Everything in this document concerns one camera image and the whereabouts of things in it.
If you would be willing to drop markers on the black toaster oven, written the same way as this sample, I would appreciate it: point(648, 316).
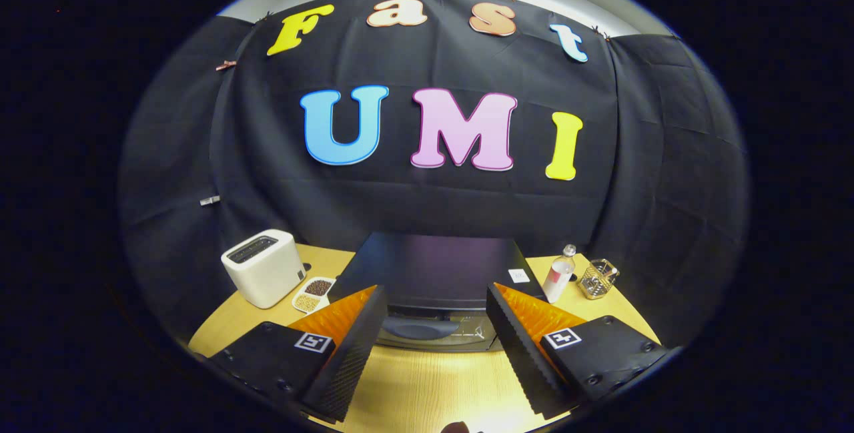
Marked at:
point(434, 266)

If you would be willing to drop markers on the white pop-up toaster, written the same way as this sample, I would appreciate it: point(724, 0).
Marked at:
point(267, 279)

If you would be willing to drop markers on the small pale stick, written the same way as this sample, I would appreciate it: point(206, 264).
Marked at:
point(611, 271)

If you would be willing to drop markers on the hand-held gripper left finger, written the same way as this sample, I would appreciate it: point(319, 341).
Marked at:
point(347, 359)

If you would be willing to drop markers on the pink clothes clip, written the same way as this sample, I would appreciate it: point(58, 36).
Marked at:
point(225, 65)

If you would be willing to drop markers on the silver metal clip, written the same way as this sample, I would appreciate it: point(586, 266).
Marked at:
point(209, 200)

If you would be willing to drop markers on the clear bottle with pink label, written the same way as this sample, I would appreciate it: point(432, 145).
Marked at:
point(557, 279)

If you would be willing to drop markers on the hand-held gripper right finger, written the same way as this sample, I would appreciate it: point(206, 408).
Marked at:
point(520, 353)

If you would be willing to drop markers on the white divided dish with beans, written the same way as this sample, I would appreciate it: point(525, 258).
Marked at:
point(312, 296)

